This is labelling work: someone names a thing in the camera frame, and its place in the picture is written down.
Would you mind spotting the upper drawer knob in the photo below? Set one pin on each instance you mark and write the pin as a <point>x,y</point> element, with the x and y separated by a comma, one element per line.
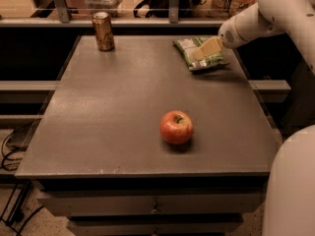
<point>155,208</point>

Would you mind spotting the grey metal railing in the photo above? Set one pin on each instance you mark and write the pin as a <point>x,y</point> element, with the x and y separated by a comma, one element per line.
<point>75,14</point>

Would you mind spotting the orange soda can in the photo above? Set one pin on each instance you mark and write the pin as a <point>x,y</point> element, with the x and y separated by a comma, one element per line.
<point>103,31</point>

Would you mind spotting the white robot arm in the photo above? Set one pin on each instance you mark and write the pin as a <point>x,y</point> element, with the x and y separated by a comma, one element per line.
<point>290,197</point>

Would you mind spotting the green jalapeno chip bag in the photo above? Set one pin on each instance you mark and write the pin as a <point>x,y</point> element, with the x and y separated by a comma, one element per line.
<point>201,52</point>

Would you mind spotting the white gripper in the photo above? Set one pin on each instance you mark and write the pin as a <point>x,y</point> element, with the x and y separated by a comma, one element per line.
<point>230,33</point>

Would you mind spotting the red apple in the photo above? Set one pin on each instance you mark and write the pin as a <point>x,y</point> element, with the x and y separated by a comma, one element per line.
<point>176,127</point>

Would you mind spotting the grey drawer cabinet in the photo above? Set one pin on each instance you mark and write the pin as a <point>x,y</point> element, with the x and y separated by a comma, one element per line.
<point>98,158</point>

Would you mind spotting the black backpack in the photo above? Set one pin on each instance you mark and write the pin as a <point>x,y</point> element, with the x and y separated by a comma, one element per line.
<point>164,8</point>

